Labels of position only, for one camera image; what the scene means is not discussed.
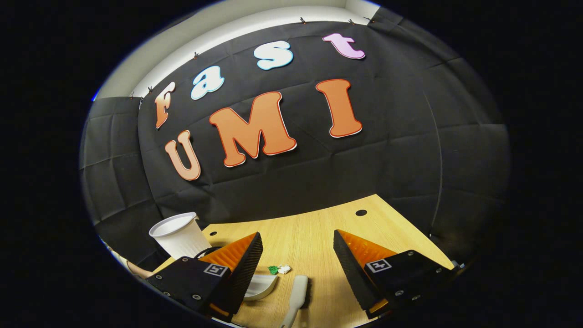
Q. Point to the white garbage bin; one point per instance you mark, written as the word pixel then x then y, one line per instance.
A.
pixel 182 239

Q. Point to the wooden desktop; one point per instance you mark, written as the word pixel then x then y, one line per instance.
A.
pixel 309 237

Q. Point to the small white broom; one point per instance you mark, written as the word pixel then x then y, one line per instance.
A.
pixel 297 291

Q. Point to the white paper ball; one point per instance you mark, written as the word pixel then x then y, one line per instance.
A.
pixel 284 269

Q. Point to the white dustpan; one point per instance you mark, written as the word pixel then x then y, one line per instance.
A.
pixel 262 287

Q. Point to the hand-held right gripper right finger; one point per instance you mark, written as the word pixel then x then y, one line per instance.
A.
pixel 353 273

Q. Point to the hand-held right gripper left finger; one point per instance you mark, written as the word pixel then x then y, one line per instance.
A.
pixel 241 278

